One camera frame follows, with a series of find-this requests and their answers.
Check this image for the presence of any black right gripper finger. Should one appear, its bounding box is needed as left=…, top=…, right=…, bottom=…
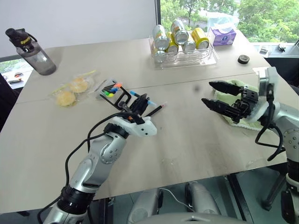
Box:
left=201, top=98, right=237, bottom=117
left=208, top=80, right=245, bottom=96

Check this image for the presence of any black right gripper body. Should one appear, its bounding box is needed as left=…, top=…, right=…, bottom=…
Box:
left=230, top=85, right=260, bottom=124

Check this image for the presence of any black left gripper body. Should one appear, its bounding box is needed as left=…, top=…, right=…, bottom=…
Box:
left=118, top=101, right=146, bottom=125

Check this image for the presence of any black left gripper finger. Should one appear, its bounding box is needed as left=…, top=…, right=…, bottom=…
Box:
left=141, top=93, right=150, bottom=115
left=130, top=96, right=142, bottom=115

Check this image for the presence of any pen with blue tip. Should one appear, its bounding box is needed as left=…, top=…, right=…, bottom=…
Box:
left=129, top=90, right=156, bottom=105

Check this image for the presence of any black pen with pink tip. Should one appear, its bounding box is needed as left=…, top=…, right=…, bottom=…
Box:
left=142, top=102, right=168, bottom=117

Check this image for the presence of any clear pack of coloured pens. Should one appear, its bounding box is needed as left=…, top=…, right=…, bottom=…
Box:
left=95, top=79, right=124, bottom=101

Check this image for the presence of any light green towel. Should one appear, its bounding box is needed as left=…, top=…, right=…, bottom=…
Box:
left=211, top=79, right=267, bottom=131

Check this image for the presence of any clear acrylic can rack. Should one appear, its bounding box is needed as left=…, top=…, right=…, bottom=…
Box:
left=149, top=35, right=220, bottom=70

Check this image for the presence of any purple tissue box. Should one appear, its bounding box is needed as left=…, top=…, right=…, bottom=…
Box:
left=207, top=26, right=237, bottom=47

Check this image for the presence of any black chair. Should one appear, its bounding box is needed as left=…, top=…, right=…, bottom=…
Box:
left=265, top=38, right=299, bottom=94

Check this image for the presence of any round yellow bun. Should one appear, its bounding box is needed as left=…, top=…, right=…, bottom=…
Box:
left=57, top=91, right=77, bottom=107
left=70, top=78, right=89, bottom=93

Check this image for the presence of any silver and yellow drink can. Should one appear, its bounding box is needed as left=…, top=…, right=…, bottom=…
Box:
left=171, top=20, right=189, bottom=45
left=152, top=24, right=170, bottom=49

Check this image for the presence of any clear plastic bun bag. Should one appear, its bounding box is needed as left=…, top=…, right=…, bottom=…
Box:
left=48, top=69, right=98, bottom=108

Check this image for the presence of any black table leg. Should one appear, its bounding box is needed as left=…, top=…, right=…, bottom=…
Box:
left=228, top=174, right=250, bottom=224
left=100, top=197, right=115, bottom=224

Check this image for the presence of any grey rounded robot body shell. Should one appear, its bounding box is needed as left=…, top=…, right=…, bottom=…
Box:
left=127, top=188, right=162, bottom=224
left=185, top=181, right=221, bottom=217

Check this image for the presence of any grey water bottle black lid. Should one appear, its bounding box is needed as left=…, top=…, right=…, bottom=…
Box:
left=5, top=28, right=57, bottom=76

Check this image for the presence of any grey robot torso shell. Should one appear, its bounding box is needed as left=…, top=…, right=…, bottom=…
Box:
left=161, top=211, right=236, bottom=224

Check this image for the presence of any dark chair back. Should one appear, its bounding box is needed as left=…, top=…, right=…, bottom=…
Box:
left=0, top=72, right=20, bottom=134

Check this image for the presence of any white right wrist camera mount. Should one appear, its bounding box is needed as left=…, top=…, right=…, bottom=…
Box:
left=246, top=66, right=280, bottom=123

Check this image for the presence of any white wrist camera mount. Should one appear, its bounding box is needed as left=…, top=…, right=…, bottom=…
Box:
left=246, top=66, right=280, bottom=123
left=111, top=115, right=157, bottom=138

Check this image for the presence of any black wire pen holder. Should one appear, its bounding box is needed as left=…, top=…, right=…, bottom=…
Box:
left=100, top=85, right=134, bottom=111

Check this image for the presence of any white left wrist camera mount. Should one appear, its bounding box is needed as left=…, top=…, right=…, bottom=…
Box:
left=111, top=115, right=157, bottom=138

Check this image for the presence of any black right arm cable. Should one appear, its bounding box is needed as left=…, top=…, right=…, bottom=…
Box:
left=255, top=83, right=287, bottom=162

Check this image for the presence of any thin white cable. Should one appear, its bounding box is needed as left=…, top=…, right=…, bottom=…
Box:
left=158, top=188, right=195, bottom=211

